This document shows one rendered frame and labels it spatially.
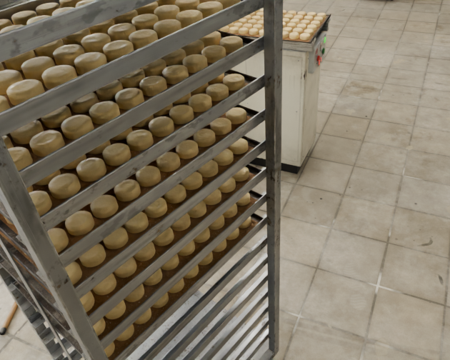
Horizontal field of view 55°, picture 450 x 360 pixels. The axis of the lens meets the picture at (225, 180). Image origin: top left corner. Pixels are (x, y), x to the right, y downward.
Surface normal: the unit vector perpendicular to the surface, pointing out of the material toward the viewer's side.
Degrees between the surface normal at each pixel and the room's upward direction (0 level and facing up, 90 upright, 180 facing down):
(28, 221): 90
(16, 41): 90
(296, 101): 90
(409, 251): 0
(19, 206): 90
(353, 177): 0
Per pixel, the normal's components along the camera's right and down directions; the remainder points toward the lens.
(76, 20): 0.76, 0.37
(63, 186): -0.07, -0.77
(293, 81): -0.43, 0.60
